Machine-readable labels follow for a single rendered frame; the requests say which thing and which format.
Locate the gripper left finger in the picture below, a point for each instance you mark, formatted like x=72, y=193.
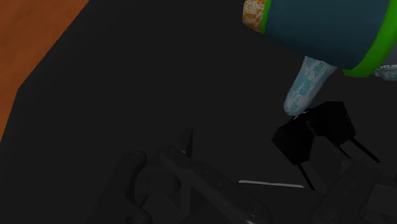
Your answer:
x=198, y=176

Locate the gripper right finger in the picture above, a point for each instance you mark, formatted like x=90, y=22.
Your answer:
x=356, y=198

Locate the black angular object with pins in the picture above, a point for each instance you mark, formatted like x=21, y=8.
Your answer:
x=325, y=127

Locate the pale blue speckled rod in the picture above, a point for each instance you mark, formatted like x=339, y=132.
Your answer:
x=305, y=86

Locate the white speckled object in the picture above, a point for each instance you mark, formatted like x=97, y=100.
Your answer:
x=387, y=72

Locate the blue cylinder with green bands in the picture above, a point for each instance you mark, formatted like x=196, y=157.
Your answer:
x=325, y=28

